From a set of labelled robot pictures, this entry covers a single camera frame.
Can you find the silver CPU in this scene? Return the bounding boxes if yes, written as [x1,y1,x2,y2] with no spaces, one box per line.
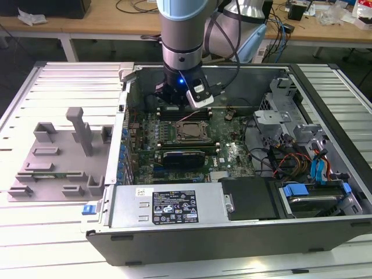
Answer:
[182,124,205,138]

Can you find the red yellow wire bundle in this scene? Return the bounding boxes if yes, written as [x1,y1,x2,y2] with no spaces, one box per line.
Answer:
[271,151,313,178]

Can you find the grey parts rack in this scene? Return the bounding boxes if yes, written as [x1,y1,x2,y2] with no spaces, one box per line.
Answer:
[7,106,114,203]

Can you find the red white package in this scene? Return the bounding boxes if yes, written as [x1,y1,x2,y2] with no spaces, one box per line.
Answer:
[352,0,372,30]

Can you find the clear plastic bags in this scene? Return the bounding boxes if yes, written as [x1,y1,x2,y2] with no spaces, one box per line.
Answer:
[318,4,358,27]

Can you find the wooden desk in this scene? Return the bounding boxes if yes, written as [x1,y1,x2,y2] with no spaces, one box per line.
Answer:
[0,0,372,60]

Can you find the green motherboard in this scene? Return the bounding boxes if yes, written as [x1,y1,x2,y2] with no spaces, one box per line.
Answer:
[124,108,258,185]

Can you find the grey power supply unit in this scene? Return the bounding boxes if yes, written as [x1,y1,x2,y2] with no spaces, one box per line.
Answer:
[109,183,230,229]

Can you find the pale grey case latch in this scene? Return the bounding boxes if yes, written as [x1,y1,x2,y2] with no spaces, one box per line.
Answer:
[118,62,137,84]

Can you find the metal locking lever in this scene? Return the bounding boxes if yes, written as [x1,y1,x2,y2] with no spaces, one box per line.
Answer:
[177,113,202,123]

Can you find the silver chipset heatsink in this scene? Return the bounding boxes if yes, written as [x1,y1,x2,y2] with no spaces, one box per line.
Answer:
[209,170,231,183]

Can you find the black graphics card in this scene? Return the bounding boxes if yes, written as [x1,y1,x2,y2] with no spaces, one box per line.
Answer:
[160,149,206,170]

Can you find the blue disk wire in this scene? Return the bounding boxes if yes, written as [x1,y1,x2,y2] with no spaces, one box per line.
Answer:
[310,156,331,185]

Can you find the grey metal drive cage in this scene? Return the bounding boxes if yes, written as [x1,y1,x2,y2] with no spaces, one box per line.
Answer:
[252,76,331,158]

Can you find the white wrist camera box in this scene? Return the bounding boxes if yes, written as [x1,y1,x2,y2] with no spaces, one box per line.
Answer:
[185,77,215,110]

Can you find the green RAM stick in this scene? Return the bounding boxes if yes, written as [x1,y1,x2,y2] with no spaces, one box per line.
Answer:
[31,173,84,178]

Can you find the hard disk in blue carrier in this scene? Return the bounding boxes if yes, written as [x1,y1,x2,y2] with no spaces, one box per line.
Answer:
[278,181,352,219]

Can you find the wide black equipment box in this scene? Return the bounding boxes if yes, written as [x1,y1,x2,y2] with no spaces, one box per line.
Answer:
[0,0,91,20]

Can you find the black camera cable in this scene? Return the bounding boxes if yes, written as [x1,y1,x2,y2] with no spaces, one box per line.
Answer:
[203,0,244,96]

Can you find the crumpled white bag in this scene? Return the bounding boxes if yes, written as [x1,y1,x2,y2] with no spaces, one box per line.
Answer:
[17,7,48,27]

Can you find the black plastic shroud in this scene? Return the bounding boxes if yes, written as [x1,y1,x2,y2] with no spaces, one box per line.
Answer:
[217,176,281,221]

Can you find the black round speaker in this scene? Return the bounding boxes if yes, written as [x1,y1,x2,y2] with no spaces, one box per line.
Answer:
[144,93,161,113]

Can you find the black PC case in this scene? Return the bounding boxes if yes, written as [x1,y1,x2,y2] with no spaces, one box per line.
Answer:
[85,62,372,267]

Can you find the CPU socket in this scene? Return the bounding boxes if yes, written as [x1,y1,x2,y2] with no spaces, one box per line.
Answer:
[173,120,210,144]

